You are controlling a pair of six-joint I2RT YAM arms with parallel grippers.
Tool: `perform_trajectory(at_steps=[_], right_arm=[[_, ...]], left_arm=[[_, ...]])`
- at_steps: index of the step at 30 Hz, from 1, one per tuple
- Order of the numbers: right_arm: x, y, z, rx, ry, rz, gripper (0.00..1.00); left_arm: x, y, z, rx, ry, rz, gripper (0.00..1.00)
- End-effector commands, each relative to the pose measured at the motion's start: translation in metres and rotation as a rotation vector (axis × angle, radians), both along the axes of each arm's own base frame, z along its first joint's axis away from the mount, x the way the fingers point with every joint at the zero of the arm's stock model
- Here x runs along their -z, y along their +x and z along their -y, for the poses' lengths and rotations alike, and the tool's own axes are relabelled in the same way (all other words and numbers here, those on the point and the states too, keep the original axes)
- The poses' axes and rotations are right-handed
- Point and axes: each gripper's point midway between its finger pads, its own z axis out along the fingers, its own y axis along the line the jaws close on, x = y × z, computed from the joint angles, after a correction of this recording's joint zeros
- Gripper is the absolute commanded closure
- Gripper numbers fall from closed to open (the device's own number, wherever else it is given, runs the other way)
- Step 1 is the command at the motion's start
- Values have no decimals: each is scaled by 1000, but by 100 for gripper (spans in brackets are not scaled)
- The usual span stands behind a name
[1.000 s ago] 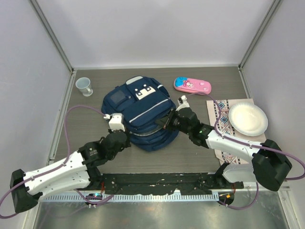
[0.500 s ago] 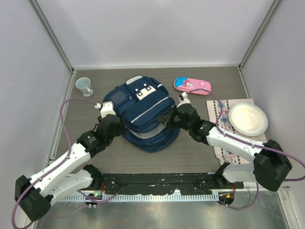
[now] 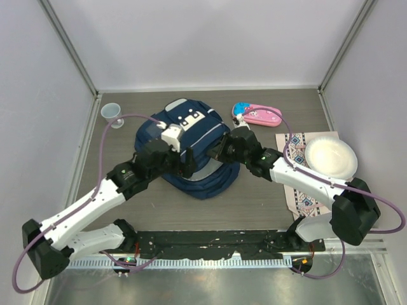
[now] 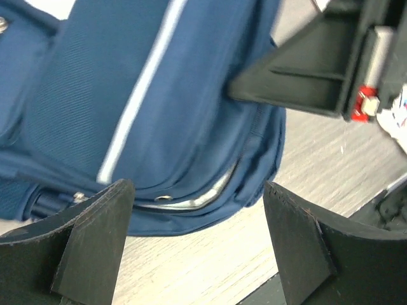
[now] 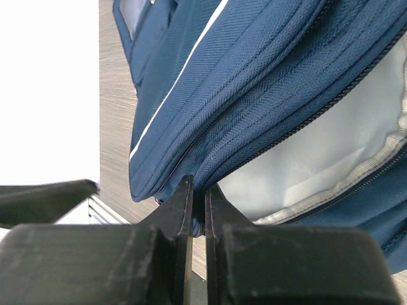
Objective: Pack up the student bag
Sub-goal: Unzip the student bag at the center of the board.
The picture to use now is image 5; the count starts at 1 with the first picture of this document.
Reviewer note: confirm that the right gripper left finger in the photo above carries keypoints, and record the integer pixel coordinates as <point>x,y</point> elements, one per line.
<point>144,263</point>

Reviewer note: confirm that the navy blue student backpack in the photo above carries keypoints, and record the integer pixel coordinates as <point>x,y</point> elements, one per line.
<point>296,110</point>

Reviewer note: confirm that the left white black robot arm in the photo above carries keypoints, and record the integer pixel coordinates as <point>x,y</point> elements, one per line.
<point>42,204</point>

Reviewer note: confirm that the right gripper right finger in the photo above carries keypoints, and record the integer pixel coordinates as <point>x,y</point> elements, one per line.
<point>290,264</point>

